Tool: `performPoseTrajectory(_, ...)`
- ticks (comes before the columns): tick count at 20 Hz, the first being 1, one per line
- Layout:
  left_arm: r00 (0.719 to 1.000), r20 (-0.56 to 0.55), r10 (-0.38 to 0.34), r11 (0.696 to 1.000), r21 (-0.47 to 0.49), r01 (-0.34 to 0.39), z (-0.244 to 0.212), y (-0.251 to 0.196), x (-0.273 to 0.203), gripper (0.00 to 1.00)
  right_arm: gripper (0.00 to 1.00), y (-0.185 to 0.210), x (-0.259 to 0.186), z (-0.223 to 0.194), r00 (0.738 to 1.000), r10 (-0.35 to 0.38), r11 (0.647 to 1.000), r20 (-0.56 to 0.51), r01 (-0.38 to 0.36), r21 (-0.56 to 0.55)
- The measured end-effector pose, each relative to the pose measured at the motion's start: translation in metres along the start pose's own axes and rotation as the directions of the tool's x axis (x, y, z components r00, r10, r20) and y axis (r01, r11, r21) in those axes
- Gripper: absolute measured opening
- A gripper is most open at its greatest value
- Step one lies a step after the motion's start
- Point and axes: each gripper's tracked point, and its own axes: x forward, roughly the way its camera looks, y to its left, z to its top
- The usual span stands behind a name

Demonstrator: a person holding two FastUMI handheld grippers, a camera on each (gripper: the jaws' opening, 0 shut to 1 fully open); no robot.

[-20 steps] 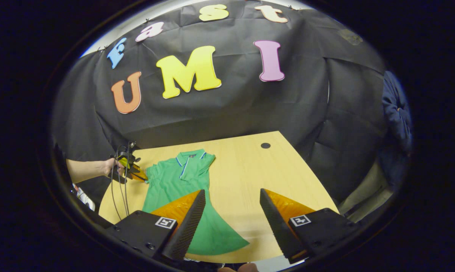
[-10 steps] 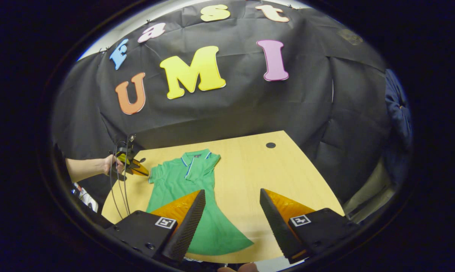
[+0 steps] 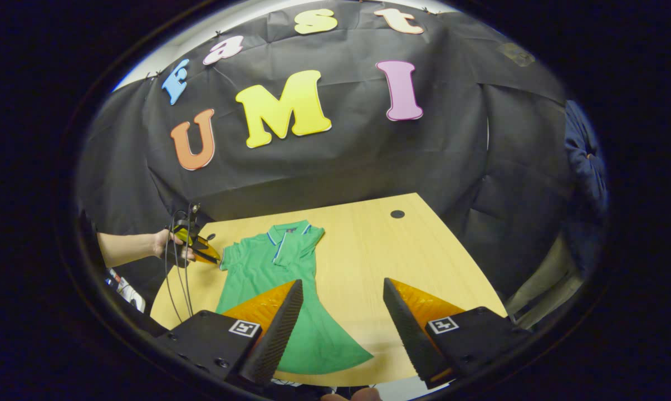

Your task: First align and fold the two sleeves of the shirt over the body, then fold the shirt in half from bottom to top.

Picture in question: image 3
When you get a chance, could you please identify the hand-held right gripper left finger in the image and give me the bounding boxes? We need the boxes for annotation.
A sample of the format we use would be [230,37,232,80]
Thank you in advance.
[156,280,304,388]

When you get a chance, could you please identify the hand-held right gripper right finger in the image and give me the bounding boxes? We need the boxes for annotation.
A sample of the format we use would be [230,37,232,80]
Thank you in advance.
[383,277,531,389]

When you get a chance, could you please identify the green T-shirt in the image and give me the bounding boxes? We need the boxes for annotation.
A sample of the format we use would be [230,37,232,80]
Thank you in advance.
[215,220,374,375]

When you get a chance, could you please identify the white printed board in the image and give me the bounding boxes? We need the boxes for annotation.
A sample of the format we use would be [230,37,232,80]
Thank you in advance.
[106,269,146,312]

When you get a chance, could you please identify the black backdrop cloth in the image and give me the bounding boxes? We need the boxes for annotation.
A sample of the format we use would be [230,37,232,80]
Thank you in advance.
[76,0,578,312]

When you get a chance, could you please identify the black cable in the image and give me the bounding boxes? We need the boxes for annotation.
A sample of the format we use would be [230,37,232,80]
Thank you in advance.
[164,209,198,319]

